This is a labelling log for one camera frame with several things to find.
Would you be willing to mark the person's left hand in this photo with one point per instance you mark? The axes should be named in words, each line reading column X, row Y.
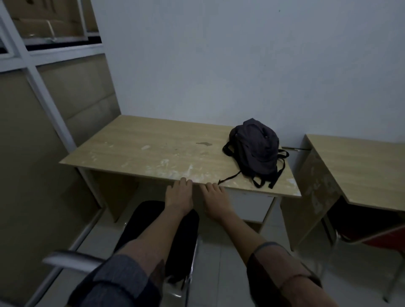
column 178, row 198

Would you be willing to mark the person's right hand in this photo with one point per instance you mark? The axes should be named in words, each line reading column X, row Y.
column 217, row 202

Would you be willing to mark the person's right fingers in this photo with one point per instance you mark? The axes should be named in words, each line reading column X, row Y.
column 211, row 188

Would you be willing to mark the person's left fingers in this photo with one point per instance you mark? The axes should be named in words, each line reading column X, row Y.
column 186, row 184

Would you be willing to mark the person's right forearm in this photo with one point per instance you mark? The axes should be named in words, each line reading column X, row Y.
column 242, row 232

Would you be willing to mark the person's left forearm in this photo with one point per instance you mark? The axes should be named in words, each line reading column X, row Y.
column 151, row 235

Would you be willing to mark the black chair with metal armrest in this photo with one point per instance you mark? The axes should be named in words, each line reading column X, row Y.
column 183, row 240

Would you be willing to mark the dark grey backpack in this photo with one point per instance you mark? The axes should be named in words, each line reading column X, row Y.
column 256, row 148

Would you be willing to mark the dark grey right sleeve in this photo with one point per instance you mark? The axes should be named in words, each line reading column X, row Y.
column 278, row 278

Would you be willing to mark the dark grey sleeve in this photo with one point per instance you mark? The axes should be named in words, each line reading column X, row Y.
column 121, row 281
column 278, row 278

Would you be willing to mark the dark grey left sleeve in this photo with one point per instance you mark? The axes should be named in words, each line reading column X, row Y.
column 121, row 281

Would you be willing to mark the light wooden side desk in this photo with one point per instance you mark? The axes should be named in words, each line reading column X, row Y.
column 357, row 164

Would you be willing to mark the red chair with metal legs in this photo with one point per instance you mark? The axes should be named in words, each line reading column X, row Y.
column 364, row 227

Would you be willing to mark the white framed window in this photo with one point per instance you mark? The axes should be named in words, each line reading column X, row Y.
column 47, row 28

